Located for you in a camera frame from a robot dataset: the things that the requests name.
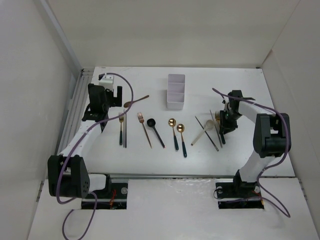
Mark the left black chopstick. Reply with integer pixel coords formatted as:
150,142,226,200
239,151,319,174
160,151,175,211
124,113,127,148

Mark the left gold green-handled spoon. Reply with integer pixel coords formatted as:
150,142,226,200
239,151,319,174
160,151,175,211
168,118,179,151

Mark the aluminium rail left side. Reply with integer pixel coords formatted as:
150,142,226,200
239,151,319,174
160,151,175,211
54,68,94,155

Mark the brown wooden spoon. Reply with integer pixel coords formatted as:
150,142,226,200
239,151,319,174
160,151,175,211
123,95,150,108

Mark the gold green-handled fork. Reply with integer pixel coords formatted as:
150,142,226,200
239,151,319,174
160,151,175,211
119,112,124,146
214,111,226,145

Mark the white ceramic spoon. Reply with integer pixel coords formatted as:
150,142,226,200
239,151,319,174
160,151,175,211
191,120,214,146

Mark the rose gold fork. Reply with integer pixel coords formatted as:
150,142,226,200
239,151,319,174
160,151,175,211
137,112,152,148

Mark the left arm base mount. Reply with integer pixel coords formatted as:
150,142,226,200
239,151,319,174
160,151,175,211
94,182,129,210

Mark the black chopstick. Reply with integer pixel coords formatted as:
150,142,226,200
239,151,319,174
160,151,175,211
194,116,219,152
124,113,127,148

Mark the gold green-handled spoon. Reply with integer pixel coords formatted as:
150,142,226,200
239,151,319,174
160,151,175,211
168,118,179,151
176,123,188,158

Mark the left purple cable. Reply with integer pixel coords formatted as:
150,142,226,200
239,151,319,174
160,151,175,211
56,72,135,238

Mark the right gold green-handled spoon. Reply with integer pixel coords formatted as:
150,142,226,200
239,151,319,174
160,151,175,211
176,123,188,158

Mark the right silver chopstick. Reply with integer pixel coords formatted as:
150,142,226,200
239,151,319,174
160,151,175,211
209,110,223,148

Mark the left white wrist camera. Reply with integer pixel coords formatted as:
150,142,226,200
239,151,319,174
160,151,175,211
98,73,114,91

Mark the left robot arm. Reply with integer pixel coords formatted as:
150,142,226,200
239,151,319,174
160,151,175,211
47,83,123,204

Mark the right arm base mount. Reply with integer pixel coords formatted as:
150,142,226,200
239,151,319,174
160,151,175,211
215,181,264,210

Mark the black spoon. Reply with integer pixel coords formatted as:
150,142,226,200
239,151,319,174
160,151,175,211
147,118,166,149

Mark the white three-compartment container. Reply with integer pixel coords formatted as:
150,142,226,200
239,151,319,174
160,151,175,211
166,74,186,111

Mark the aluminium rail front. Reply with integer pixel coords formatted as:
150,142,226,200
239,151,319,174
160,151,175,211
109,174,236,183

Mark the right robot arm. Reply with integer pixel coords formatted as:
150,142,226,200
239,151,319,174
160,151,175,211
219,90,292,197

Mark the right black chopstick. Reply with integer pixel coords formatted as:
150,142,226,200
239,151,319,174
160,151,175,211
194,116,219,152

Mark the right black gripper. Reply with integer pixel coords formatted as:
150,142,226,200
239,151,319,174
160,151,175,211
219,109,243,135

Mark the aluminium rail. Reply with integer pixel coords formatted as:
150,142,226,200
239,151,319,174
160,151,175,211
54,68,94,155
109,174,236,183

